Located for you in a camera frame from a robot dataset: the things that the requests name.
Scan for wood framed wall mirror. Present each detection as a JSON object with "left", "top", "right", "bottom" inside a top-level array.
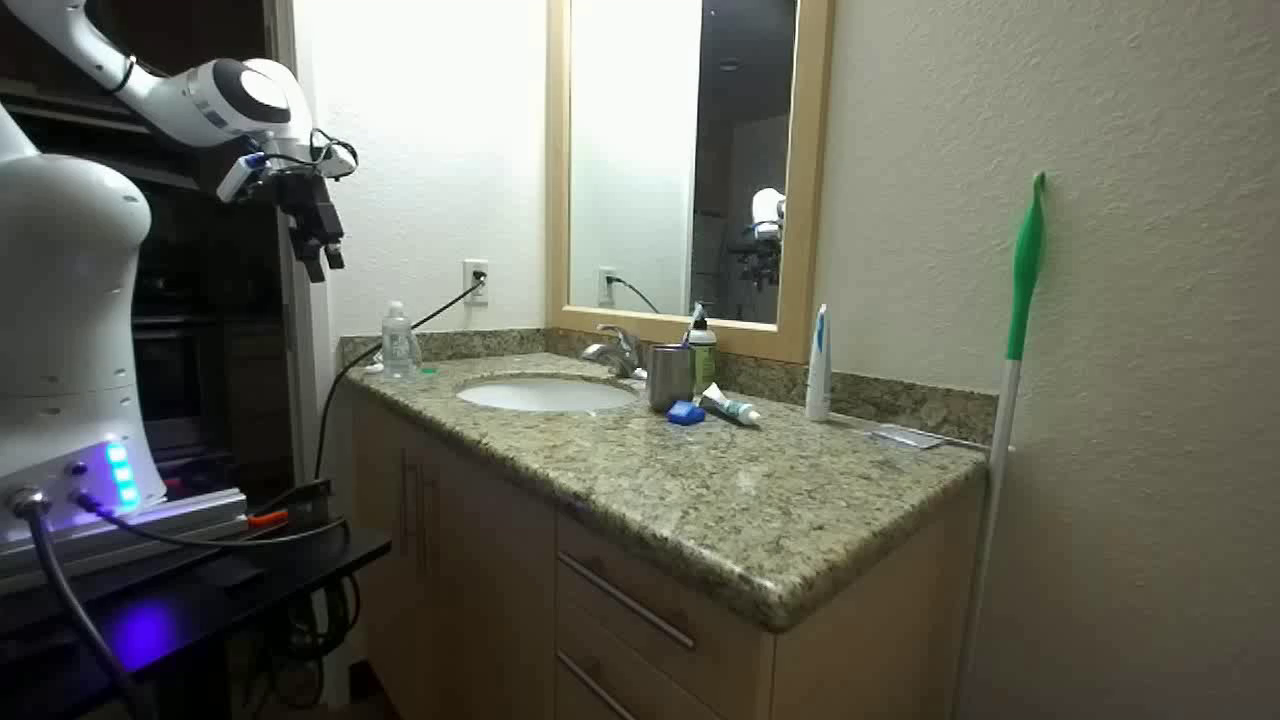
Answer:
[{"left": 540, "top": 0, "right": 839, "bottom": 363}]

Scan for wooden vanity cabinet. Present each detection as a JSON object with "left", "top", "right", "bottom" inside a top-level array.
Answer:
[{"left": 339, "top": 383, "right": 992, "bottom": 720}]

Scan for black power cable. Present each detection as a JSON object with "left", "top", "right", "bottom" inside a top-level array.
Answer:
[{"left": 306, "top": 278, "right": 483, "bottom": 488}]

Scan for white oval sink basin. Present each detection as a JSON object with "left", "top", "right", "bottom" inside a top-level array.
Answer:
[{"left": 457, "top": 376, "right": 642, "bottom": 415}]

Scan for aluminium robot base rails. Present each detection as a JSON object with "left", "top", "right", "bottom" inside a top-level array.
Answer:
[{"left": 0, "top": 485, "right": 253, "bottom": 581}]

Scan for white teal toothpaste tube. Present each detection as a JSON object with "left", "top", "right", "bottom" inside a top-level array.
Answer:
[{"left": 697, "top": 380, "right": 768, "bottom": 431}]

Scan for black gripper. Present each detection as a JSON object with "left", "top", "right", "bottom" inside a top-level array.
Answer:
[{"left": 266, "top": 162, "right": 349, "bottom": 290}]

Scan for black robot cart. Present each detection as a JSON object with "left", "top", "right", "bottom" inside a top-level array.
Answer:
[{"left": 0, "top": 525, "right": 394, "bottom": 720}]

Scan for chrome sink faucet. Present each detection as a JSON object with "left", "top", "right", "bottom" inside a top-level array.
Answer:
[{"left": 581, "top": 321, "right": 649, "bottom": 383}]

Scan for metal drawer handle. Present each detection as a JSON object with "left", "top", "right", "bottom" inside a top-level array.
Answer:
[
  {"left": 550, "top": 548, "right": 699, "bottom": 657},
  {"left": 550, "top": 648, "right": 638, "bottom": 720}
]

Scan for clear plastic water bottle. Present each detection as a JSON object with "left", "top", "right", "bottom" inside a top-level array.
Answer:
[{"left": 375, "top": 301, "right": 424, "bottom": 383}]

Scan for green white mop handle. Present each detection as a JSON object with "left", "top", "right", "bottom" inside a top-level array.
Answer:
[{"left": 947, "top": 170, "right": 1053, "bottom": 720}]

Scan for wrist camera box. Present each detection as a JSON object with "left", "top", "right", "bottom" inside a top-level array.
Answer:
[{"left": 211, "top": 148, "right": 278, "bottom": 208}]

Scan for clear plastic package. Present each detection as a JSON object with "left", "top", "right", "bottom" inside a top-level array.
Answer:
[{"left": 867, "top": 420, "right": 947, "bottom": 458}]

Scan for orange black clamp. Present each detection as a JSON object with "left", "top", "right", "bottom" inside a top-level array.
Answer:
[{"left": 239, "top": 475, "right": 334, "bottom": 539}]

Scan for green soap pump bottle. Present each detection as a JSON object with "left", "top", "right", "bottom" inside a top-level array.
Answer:
[{"left": 679, "top": 301, "right": 721, "bottom": 400}]

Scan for white upright electric toothbrush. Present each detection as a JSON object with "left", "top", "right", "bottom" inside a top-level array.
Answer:
[{"left": 798, "top": 301, "right": 837, "bottom": 430}]

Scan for silver metal cup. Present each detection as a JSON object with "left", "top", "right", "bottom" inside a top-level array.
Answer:
[{"left": 642, "top": 342, "right": 699, "bottom": 415}]

